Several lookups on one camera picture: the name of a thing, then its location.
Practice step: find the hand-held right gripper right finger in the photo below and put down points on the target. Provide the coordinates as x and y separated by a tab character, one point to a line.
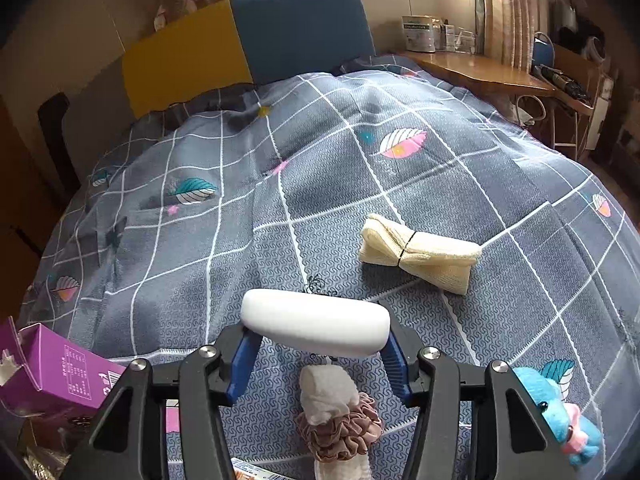
397	365

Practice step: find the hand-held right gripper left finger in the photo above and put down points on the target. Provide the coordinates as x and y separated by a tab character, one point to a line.
242	365

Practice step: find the white towel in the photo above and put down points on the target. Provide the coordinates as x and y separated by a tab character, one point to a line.
325	390

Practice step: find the brown satin scrunchie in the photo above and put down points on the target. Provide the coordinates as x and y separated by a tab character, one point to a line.
350	432

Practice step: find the white oval bar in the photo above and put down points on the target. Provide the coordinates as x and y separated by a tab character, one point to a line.
315	320

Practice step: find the orange printed packet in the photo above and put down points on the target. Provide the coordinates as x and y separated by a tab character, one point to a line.
255	471

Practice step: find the cream folded cloth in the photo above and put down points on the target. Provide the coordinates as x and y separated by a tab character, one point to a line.
440	260

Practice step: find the grey checked quilt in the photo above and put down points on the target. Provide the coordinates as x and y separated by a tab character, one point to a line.
200	260

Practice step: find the blue plush toy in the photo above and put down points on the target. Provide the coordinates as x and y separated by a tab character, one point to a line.
535	387

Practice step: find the purple cardboard box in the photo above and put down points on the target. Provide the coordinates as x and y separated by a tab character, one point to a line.
50	370

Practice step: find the wooden desk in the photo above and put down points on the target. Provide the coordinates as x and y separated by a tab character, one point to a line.
475	67

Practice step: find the black hair styling tool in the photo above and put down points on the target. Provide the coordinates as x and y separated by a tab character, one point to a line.
562	82

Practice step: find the clear plastic organizer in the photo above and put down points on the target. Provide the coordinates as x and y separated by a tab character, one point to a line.
457	40

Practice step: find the yellow and blue headboard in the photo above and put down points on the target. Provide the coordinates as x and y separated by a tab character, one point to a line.
300	30

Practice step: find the blue chair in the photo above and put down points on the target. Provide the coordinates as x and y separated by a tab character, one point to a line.
542	55

